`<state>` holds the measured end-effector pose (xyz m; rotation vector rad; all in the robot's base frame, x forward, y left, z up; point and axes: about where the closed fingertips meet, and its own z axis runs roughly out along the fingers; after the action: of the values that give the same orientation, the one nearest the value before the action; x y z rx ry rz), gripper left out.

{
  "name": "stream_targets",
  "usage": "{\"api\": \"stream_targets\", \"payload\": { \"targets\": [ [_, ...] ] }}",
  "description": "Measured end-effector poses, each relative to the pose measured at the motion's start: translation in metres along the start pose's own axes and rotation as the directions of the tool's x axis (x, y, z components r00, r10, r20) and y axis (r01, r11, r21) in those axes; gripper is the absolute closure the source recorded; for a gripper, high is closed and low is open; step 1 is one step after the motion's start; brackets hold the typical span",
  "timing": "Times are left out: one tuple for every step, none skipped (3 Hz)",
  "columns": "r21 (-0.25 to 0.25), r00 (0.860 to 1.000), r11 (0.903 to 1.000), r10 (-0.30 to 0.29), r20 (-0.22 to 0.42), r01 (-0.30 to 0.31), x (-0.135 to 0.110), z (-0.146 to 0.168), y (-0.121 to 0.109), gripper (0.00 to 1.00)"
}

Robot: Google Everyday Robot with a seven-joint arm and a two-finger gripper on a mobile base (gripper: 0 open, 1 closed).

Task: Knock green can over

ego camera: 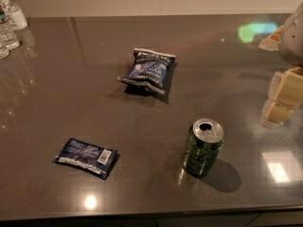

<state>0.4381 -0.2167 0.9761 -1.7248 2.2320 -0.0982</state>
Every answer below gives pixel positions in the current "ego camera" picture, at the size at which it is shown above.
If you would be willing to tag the white hand sanitizer bottle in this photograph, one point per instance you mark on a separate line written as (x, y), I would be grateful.
(17, 19)

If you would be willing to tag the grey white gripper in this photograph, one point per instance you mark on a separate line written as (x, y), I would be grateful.
(293, 40)

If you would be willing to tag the clear bottle at edge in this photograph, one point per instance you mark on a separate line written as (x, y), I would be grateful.
(4, 52)

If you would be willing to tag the blue chip bag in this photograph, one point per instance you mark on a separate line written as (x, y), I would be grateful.
(149, 70)

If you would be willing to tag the green soda can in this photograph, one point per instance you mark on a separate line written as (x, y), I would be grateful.
(204, 142)

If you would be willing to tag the clear water bottle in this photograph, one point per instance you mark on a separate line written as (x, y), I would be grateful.
(7, 34)

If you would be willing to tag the flat dark blue packet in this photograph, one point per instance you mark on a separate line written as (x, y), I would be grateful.
(95, 159)

